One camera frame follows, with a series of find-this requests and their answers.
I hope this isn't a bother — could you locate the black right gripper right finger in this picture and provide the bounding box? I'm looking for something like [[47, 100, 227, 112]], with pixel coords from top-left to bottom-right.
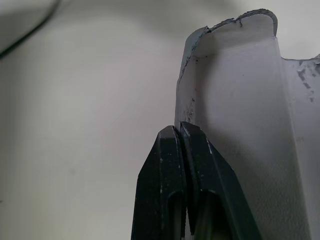
[[179, 121, 263, 240]]

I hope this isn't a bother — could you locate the grey glasses case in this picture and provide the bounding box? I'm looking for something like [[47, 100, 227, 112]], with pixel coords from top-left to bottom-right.
[[174, 8, 320, 240]]

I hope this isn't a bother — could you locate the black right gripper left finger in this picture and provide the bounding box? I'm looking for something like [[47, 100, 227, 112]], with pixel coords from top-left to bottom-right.
[[130, 125, 188, 240]]

